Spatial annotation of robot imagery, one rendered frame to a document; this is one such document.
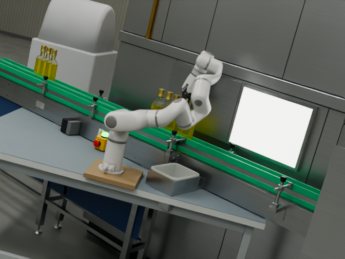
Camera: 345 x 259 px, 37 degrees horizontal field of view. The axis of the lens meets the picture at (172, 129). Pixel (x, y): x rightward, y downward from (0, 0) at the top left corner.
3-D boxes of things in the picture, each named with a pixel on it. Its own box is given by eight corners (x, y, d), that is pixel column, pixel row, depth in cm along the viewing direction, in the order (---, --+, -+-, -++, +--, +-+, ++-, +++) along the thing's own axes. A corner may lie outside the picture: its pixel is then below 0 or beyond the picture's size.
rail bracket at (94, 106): (95, 119, 306) (99, 98, 303) (85, 120, 300) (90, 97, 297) (90, 117, 308) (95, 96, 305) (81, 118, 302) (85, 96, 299)
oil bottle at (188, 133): (189, 151, 287) (198, 114, 282) (183, 152, 282) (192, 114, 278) (180, 147, 290) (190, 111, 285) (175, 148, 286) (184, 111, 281)
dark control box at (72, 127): (78, 135, 312) (81, 122, 310) (68, 135, 306) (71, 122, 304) (69, 130, 317) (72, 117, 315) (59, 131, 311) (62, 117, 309)
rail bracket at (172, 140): (183, 152, 280) (189, 130, 277) (164, 154, 267) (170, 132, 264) (179, 150, 282) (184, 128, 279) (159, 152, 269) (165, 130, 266)
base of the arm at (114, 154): (117, 178, 249) (123, 148, 246) (92, 171, 251) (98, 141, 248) (126, 169, 264) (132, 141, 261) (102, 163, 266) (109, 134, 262)
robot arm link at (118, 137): (130, 141, 259) (137, 111, 256) (119, 146, 247) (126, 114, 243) (113, 135, 262) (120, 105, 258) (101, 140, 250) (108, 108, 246)
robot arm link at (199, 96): (176, 80, 256) (183, 102, 266) (168, 110, 242) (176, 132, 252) (208, 78, 251) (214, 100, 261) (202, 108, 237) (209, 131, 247)
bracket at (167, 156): (178, 165, 280) (181, 152, 279) (168, 166, 273) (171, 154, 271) (173, 162, 282) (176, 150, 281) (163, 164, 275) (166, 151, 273)
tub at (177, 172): (197, 189, 267) (202, 174, 265) (171, 196, 249) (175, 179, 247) (171, 177, 277) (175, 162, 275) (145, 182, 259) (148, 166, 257)
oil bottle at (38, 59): (42, 86, 358) (50, 46, 352) (36, 86, 354) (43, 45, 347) (37, 84, 361) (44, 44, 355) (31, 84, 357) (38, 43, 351)
